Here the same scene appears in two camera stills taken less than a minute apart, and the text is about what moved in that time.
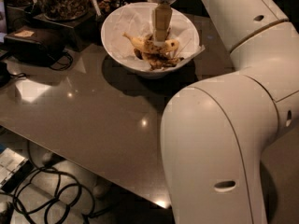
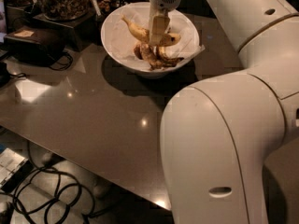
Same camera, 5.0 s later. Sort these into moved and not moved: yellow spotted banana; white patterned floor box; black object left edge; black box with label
Moved: yellow spotted banana
Not moved: black object left edge; black box with label; white patterned floor box
